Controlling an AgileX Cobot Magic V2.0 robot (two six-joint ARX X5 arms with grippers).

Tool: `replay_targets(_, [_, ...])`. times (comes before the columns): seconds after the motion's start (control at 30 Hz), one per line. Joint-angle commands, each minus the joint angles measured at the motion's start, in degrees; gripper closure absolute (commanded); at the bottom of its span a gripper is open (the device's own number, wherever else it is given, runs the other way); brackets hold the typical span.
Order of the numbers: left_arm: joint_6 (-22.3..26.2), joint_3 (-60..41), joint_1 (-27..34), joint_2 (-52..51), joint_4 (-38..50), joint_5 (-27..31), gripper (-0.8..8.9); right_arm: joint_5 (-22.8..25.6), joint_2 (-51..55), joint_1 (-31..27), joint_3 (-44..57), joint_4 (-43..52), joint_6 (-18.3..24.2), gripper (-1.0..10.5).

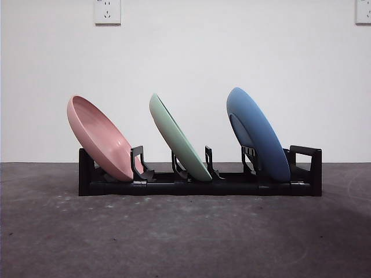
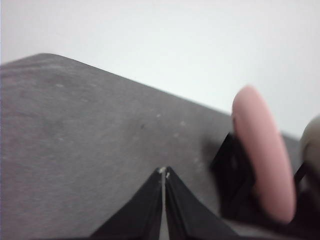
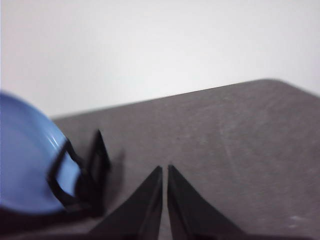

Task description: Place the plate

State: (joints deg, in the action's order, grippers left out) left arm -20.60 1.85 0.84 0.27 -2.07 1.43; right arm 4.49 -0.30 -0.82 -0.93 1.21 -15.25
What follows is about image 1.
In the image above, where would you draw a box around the white wall socket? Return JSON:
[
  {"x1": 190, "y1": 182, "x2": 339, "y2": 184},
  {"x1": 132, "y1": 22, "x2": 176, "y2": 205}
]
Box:
[
  {"x1": 94, "y1": 0, "x2": 122, "y2": 26},
  {"x1": 355, "y1": 0, "x2": 371, "y2": 25}
]

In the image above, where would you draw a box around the pink round plate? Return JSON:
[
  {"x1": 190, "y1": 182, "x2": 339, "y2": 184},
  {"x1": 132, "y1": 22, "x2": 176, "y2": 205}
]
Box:
[{"x1": 66, "y1": 94, "x2": 145, "y2": 182}]

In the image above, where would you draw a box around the green round plate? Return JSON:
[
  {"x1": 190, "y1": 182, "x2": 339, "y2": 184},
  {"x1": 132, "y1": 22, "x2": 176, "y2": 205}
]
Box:
[{"x1": 149, "y1": 93, "x2": 213, "y2": 182}]

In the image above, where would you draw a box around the black plastic dish rack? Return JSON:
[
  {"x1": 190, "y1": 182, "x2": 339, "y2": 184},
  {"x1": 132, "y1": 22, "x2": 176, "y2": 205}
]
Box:
[{"x1": 78, "y1": 144, "x2": 323, "y2": 197}]

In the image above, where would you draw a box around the blue round plate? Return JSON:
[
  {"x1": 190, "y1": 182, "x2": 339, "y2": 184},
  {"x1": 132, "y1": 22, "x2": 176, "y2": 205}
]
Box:
[{"x1": 225, "y1": 86, "x2": 292, "y2": 181}]

